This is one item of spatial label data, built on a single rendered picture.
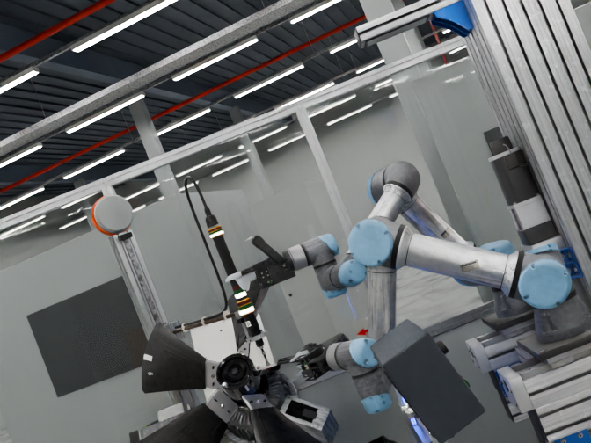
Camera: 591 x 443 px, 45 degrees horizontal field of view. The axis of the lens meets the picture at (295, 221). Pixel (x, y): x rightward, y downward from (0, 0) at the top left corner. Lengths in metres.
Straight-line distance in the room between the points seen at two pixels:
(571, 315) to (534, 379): 0.18
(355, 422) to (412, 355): 1.62
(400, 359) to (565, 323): 0.62
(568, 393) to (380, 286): 0.54
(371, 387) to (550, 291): 0.51
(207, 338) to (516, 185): 1.21
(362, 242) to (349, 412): 1.32
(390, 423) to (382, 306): 1.12
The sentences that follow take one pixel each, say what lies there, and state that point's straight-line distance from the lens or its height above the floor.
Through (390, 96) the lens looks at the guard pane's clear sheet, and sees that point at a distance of 3.02.
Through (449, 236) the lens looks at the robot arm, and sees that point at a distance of 2.47.
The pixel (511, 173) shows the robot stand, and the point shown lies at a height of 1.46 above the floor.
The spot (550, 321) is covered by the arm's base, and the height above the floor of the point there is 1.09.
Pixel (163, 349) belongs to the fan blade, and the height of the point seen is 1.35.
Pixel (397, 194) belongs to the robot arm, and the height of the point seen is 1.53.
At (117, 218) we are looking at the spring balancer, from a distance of 2.87.
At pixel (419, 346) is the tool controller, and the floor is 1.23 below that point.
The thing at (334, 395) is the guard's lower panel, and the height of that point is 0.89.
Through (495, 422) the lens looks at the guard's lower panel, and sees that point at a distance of 3.11.
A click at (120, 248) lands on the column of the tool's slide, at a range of 2.85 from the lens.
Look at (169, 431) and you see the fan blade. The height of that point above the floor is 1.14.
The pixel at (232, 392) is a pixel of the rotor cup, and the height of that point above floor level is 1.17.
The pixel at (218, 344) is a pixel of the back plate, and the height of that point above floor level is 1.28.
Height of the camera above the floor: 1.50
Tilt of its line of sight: 2 degrees up
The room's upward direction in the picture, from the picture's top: 22 degrees counter-clockwise
